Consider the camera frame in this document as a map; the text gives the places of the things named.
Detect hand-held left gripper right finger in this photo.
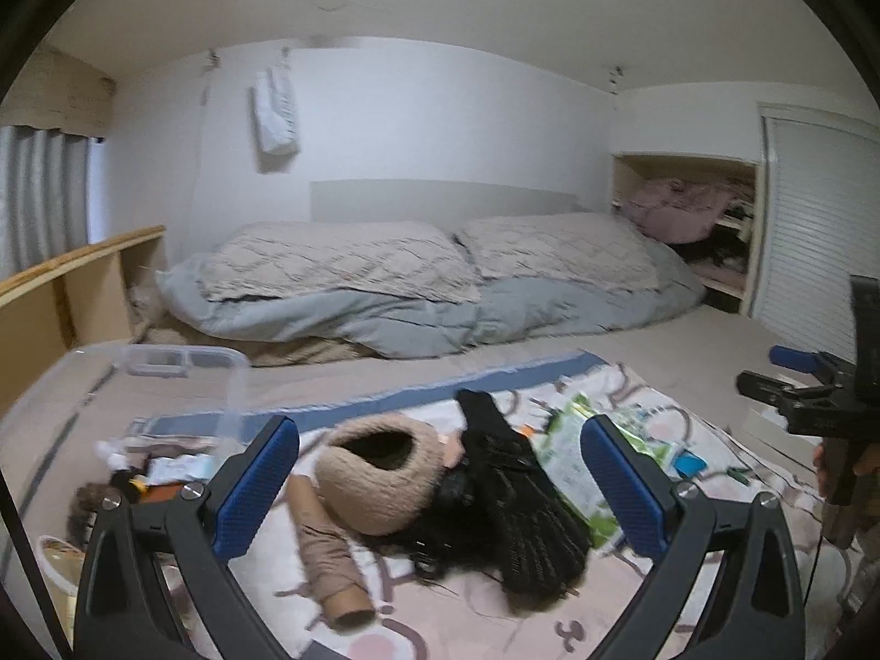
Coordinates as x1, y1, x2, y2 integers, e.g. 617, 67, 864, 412
579, 415, 807, 660

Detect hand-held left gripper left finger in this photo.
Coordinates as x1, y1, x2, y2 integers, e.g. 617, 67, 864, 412
74, 415, 301, 660

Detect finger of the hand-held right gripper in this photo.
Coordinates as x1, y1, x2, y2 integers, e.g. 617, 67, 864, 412
737, 371, 822, 420
768, 345, 836, 386

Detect clear plastic storage bin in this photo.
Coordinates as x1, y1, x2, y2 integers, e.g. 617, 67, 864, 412
0, 344, 250, 565

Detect person's right hand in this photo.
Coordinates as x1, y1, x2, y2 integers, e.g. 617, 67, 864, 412
813, 445, 880, 496

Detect green wet wipes pack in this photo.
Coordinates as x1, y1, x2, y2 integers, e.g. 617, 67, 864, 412
532, 392, 671, 551

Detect black knit glove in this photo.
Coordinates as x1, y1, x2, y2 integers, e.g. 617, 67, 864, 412
457, 389, 592, 596

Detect cardboard tube with stocking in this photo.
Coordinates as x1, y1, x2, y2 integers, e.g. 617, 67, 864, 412
287, 474, 376, 630

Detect beige fuzzy hat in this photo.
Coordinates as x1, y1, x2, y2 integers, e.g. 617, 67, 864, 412
315, 416, 451, 537

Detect white louvered closet door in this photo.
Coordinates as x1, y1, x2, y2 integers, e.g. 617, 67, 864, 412
752, 103, 880, 365

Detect brown fur earmuffs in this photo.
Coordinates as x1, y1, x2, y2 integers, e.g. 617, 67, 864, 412
69, 485, 131, 544

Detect black wig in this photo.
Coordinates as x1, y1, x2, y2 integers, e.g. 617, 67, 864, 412
371, 467, 524, 585

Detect pile of pink clothes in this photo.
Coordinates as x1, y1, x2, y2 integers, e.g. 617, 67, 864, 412
629, 177, 754, 245

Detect white rimmed round tub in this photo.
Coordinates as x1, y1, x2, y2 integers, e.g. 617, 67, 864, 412
37, 535, 87, 592

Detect grey duvet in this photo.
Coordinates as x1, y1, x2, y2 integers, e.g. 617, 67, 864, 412
157, 237, 708, 359

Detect beige textured pillow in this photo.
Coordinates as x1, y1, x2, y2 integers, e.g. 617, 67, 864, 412
457, 212, 661, 290
199, 221, 482, 304

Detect wooden bedside shelf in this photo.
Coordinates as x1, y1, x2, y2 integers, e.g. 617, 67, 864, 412
0, 225, 167, 372

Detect grey headboard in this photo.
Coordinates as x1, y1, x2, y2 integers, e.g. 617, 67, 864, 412
311, 180, 582, 235

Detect grey curtain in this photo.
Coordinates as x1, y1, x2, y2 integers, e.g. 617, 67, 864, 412
0, 125, 90, 279

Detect white paper bag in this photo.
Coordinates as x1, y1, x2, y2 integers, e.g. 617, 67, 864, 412
249, 65, 304, 156

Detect beige cartoon valance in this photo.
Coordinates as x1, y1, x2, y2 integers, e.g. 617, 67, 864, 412
0, 45, 114, 131

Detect wall niche shelf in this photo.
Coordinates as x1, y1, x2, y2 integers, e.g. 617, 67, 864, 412
610, 152, 761, 317

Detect white wall cable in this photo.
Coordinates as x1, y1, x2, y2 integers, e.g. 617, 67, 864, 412
185, 55, 221, 255

